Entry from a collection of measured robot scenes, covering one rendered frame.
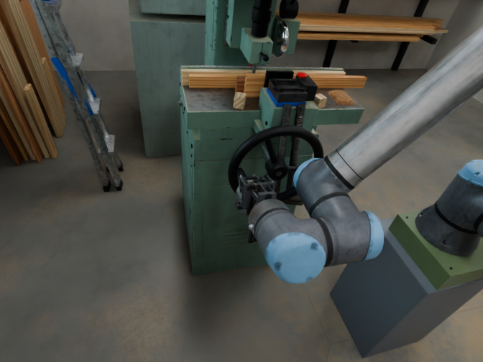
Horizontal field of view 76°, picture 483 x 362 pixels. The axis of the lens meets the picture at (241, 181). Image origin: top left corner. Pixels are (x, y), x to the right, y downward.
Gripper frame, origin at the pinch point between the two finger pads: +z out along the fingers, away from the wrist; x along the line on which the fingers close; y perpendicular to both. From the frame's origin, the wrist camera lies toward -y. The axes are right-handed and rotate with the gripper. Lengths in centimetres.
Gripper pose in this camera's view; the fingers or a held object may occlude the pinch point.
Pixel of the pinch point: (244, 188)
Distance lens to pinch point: 84.8
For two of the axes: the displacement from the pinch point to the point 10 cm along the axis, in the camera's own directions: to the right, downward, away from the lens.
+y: 0.1, -9.3, -3.8
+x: -9.7, 0.8, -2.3
